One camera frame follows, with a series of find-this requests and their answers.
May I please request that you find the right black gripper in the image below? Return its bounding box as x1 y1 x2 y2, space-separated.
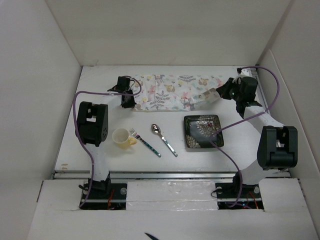
216 77 243 102

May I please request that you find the white floral cloth napkin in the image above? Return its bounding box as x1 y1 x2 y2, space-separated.
132 74 224 112

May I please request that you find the black floral square plate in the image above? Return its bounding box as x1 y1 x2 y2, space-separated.
183 114 225 149

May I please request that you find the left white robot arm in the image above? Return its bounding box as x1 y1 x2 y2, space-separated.
72 76 138 199

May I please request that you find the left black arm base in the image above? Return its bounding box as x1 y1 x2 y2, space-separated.
78 175 128 211

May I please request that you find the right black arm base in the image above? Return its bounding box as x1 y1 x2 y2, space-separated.
211 174 264 210

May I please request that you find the yellow ceramic mug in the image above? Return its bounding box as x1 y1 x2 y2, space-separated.
112 128 137 149

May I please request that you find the fork with teal handle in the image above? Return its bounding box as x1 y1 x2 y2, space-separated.
129 128 162 158

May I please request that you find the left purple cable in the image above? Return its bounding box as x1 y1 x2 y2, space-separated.
72 76 143 208

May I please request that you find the spoon with teal handle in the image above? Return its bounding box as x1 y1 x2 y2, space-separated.
151 123 178 157

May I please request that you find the aluminium rail frame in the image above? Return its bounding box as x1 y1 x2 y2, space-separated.
51 65 291 181

